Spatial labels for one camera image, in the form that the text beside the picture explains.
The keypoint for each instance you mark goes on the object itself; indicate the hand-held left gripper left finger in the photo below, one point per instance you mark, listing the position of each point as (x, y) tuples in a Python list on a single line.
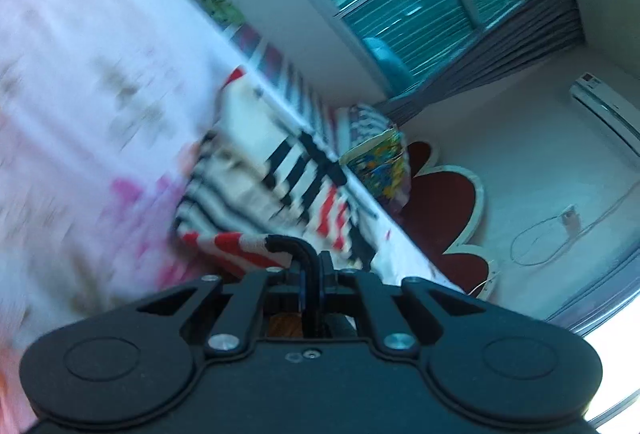
[(292, 281)]

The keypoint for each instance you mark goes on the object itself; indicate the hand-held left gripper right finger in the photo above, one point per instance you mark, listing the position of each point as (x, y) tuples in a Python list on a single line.
[(332, 281)]

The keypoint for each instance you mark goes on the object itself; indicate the striped knit sweater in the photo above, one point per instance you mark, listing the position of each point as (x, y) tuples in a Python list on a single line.
[(240, 184)]

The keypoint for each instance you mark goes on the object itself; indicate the colourful printed bag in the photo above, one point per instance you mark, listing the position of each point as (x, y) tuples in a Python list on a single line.
[(380, 164)]

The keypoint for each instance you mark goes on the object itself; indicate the red scalloped headboard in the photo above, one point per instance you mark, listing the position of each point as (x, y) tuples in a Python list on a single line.
[(440, 194)]

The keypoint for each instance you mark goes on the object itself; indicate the striped pillow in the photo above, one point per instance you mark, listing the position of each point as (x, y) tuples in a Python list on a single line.
[(362, 124)]

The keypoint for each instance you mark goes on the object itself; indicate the small bed with striped sheet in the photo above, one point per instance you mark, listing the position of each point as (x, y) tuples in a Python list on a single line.
[(272, 59)]

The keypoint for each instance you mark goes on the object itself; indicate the blue cushion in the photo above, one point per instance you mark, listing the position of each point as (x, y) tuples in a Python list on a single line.
[(387, 61)]

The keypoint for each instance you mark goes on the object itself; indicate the green cloth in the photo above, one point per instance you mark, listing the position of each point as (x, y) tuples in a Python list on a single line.
[(220, 6)]

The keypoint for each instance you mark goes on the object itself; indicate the grey curtain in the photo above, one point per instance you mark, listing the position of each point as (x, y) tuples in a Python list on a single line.
[(500, 44)]

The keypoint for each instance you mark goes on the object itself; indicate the pink floral bed sheet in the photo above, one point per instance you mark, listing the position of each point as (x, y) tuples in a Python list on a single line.
[(75, 64)]

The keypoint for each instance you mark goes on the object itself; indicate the white air conditioner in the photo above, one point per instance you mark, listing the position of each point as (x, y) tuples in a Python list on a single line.
[(610, 104)]

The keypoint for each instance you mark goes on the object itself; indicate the wall socket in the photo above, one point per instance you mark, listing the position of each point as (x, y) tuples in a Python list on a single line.
[(570, 219)]

